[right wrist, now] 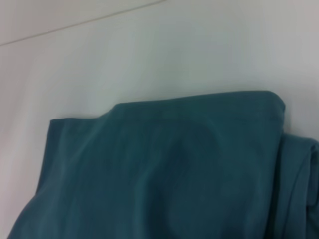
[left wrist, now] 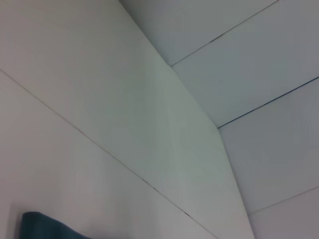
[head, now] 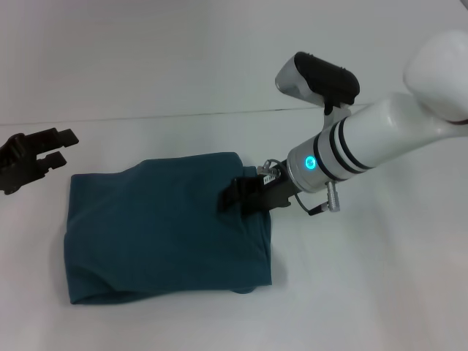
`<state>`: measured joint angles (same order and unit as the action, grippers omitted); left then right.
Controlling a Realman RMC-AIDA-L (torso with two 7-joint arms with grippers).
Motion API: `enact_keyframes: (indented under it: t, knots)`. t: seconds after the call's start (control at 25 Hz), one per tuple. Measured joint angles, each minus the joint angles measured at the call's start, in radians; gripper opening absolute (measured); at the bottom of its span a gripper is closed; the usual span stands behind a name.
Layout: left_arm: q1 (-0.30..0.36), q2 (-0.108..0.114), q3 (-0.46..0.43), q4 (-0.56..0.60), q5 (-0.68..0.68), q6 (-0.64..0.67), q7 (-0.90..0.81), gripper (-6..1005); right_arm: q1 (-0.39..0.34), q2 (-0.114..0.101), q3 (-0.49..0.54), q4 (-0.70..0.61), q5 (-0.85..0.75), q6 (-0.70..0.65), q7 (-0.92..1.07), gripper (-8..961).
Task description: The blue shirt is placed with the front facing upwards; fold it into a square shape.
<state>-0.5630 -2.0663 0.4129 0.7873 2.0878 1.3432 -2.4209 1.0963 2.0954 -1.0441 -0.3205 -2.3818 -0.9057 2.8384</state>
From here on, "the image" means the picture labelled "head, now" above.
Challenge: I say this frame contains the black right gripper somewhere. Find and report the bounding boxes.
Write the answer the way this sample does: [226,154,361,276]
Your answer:
[218,160,298,216]

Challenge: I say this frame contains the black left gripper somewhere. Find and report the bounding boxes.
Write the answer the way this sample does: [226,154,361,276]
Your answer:
[0,127,81,196]

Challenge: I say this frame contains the teal t-shirt with FREE print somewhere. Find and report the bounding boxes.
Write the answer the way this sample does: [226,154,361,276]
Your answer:
[63,150,273,306]

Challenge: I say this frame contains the right gripper cable with connector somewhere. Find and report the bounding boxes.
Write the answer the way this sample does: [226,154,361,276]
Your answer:
[254,157,341,217]

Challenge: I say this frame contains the right wrist camera housing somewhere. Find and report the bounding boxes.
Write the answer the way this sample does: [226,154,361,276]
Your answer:
[274,51,361,124]

